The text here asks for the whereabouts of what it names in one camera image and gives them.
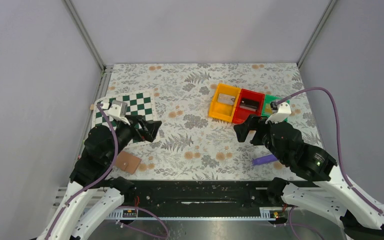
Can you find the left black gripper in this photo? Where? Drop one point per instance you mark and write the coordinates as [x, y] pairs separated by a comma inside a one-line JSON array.
[[136, 126]]

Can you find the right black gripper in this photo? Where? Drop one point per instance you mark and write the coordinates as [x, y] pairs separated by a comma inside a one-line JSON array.
[[261, 131]]

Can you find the tan leather card holder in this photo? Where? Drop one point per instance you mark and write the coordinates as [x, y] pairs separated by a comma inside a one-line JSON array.
[[127, 162]]

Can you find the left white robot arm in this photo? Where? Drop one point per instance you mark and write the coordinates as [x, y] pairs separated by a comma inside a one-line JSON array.
[[90, 195]]

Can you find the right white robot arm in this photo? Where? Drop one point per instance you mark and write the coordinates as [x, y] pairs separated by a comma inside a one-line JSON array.
[[361, 217]]

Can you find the black card in red bin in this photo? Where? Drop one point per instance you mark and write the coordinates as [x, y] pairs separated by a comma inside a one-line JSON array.
[[249, 104]]

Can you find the red plastic bin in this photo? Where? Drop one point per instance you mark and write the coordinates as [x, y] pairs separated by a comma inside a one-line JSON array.
[[240, 115]]

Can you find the green plastic bin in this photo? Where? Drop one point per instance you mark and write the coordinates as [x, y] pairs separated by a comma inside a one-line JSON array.
[[266, 109]]

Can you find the green white chessboard mat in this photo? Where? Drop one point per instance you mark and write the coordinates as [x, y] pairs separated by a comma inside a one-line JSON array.
[[138, 103]]

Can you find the yellow plastic bin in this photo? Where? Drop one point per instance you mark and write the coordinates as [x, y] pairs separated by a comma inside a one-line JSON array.
[[224, 102]]

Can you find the purple marker pen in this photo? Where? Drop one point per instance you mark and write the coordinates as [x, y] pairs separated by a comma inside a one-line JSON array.
[[264, 160]]

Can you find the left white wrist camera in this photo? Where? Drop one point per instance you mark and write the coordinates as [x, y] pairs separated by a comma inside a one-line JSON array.
[[117, 110]]

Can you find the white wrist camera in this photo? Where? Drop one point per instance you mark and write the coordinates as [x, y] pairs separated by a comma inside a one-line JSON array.
[[280, 112], [117, 110]]

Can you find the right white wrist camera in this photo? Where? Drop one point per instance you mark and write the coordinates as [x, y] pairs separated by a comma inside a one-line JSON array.
[[280, 112]]

